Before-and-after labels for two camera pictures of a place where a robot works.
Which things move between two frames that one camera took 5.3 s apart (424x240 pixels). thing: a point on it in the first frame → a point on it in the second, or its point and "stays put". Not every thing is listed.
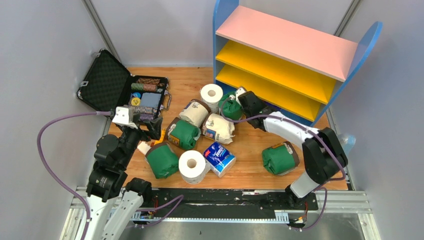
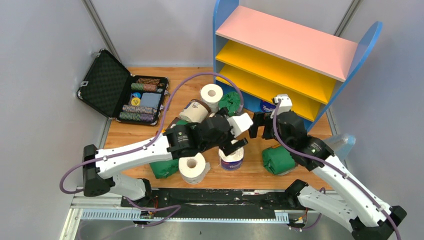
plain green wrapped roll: [229, 106] stays put
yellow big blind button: [135, 101] stays put
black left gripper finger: [155, 133] → [228, 149]
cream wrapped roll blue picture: [196, 112] stays put
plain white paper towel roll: [211, 94] stays put
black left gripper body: [138, 132] → [225, 139]
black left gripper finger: [156, 123] → [223, 111]
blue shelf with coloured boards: [302, 72] stays put
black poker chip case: [107, 84] stays put
